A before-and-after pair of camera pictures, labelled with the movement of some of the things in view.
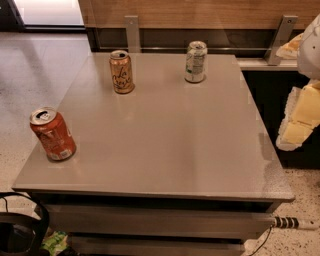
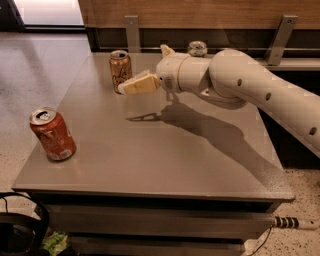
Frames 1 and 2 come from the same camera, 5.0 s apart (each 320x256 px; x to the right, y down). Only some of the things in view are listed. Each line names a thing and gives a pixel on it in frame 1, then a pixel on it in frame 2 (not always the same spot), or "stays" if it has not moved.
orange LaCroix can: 121,70 stays
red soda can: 53,132 stays
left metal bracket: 132,31 stays
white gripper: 310,55 -> 168,71
